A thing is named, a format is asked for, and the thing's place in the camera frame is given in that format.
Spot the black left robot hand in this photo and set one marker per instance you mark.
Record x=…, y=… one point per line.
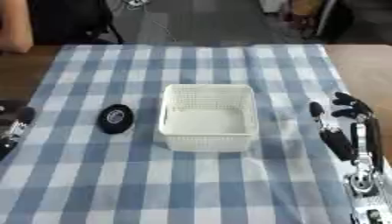
x=11, y=129

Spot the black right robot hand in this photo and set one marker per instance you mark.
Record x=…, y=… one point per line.
x=341, y=142

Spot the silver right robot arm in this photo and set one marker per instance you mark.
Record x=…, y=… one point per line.
x=368, y=194

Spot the tan cardboard box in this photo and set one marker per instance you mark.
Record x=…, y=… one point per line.
x=15, y=25

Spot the black round disc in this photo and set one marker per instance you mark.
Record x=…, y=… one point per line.
x=116, y=118

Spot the black office chair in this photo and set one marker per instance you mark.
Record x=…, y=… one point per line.
x=71, y=20

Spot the wooden stool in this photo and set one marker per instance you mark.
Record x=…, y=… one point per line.
x=306, y=14

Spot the white perforated plastic basket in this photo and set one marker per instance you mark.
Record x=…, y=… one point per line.
x=208, y=117

